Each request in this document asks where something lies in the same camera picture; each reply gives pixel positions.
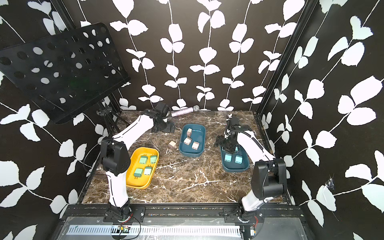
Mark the teal storage box right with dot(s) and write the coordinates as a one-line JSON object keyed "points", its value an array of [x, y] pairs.
{"points": [[232, 167]]}

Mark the white perforated cable tray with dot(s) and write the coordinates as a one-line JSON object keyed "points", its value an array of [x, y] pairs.
{"points": [[133, 231]]}

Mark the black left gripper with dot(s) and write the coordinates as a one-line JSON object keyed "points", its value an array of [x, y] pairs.
{"points": [[169, 129]]}

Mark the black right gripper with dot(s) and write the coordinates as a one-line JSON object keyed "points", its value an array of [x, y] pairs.
{"points": [[219, 141]]}

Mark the teal storage box rear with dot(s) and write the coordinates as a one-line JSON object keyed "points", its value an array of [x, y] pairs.
{"points": [[198, 135]]}

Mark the green plug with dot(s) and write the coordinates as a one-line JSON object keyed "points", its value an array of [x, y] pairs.
{"points": [[143, 160], [153, 159], [138, 172], [148, 171]]}

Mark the pink glitter microphone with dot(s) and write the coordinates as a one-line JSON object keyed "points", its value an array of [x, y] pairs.
{"points": [[177, 113]]}

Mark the teal storage box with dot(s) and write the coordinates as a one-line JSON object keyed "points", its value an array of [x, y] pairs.
{"points": [[198, 135], [232, 167]]}

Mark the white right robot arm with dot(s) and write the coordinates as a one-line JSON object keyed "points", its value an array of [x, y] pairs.
{"points": [[269, 177]]}

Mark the blue plug top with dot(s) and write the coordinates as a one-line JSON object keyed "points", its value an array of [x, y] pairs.
{"points": [[228, 158]]}

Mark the black tripod stand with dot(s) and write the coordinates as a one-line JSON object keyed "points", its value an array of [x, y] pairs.
{"points": [[110, 117]]}

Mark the yellow storage box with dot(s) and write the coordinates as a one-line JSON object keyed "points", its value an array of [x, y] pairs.
{"points": [[143, 182]]}

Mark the black front mounting rail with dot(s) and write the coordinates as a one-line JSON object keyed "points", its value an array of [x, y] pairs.
{"points": [[230, 212]]}

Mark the black perforated music stand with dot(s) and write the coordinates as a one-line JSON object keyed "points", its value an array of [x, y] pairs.
{"points": [[67, 73]]}

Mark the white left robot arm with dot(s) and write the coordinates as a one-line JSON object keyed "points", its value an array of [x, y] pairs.
{"points": [[114, 154]]}

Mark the blue plug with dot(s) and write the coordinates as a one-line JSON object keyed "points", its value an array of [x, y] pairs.
{"points": [[228, 158], [238, 159]]}

